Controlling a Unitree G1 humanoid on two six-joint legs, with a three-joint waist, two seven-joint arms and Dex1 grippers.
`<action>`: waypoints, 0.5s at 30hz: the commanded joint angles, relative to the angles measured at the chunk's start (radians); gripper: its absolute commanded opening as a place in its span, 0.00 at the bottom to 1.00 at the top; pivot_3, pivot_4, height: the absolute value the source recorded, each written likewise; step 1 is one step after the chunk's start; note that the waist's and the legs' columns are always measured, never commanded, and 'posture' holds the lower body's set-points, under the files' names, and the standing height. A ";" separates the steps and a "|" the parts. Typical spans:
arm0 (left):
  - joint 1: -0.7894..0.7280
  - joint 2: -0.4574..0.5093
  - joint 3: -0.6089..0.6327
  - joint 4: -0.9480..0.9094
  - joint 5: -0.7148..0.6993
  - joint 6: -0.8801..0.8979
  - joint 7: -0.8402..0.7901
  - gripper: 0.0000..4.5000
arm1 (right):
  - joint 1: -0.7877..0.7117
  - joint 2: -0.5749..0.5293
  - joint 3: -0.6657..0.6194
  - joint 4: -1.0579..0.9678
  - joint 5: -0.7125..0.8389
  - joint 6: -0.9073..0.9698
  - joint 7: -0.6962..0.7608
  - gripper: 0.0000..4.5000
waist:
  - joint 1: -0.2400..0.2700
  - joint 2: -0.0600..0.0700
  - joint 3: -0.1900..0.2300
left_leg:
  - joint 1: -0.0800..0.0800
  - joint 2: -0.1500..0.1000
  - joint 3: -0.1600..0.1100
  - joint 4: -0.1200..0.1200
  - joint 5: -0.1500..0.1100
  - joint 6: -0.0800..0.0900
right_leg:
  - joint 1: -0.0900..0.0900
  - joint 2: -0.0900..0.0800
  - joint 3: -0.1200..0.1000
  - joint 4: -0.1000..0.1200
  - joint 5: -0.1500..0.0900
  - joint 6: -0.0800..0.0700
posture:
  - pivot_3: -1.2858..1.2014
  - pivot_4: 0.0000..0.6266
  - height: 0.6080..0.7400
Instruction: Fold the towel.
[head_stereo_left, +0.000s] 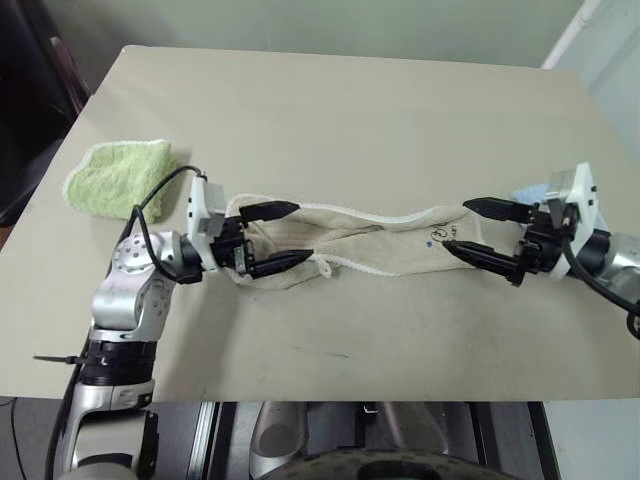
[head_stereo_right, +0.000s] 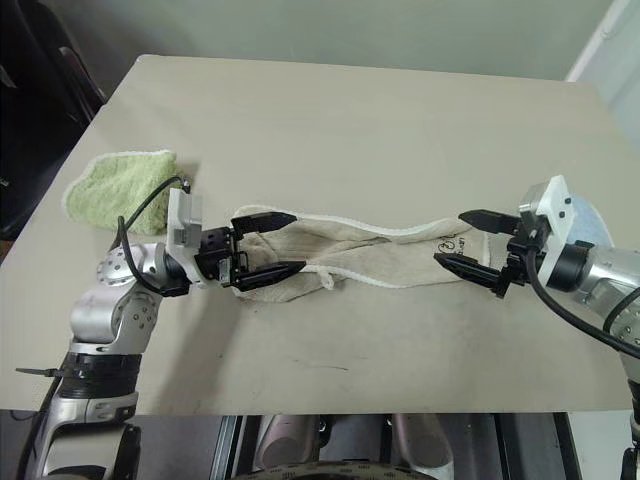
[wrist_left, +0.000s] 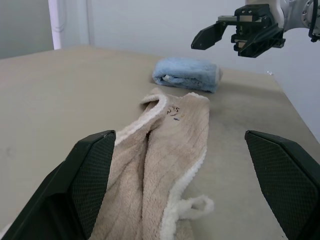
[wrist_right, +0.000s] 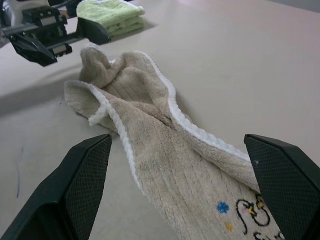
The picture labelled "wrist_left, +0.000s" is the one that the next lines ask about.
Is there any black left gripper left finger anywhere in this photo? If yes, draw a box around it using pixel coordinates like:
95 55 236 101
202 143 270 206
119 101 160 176
0 129 117 240

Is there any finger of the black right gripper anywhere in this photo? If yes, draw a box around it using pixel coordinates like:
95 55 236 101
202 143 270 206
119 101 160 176
236 23 286 59
191 21 230 51

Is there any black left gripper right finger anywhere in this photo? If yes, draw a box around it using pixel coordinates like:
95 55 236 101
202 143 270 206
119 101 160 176
244 129 320 240

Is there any beige towel with white trim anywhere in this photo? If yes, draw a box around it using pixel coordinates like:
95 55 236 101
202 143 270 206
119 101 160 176
90 87 215 240

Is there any folded light blue towel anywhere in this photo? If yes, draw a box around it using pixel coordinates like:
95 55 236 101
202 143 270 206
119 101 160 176
152 57 224 94

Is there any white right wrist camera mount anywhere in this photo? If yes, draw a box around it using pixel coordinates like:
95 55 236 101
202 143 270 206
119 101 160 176
244 0 285 29

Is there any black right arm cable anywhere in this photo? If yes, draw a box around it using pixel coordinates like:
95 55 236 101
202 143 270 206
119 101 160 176
308 0 320 43

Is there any white door frame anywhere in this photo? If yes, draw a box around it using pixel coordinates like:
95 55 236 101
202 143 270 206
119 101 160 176
48 0 96 51

